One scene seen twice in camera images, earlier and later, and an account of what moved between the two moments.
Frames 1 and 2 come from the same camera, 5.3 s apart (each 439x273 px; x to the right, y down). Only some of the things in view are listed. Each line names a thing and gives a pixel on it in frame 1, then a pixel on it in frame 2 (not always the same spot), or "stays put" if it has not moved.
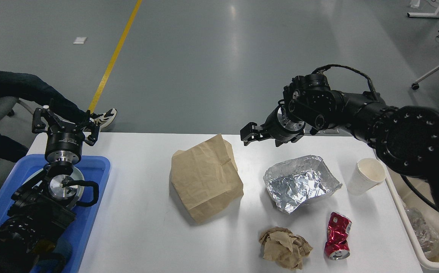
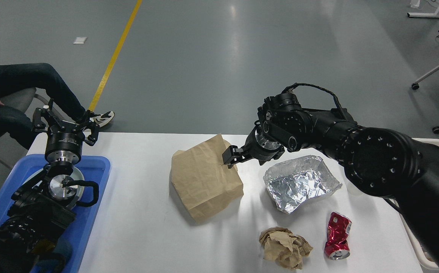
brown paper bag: (205, 178) stays put
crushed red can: (336, 247) stays put
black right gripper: (280, 127) to (257, 146)
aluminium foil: (291, 183) stays put
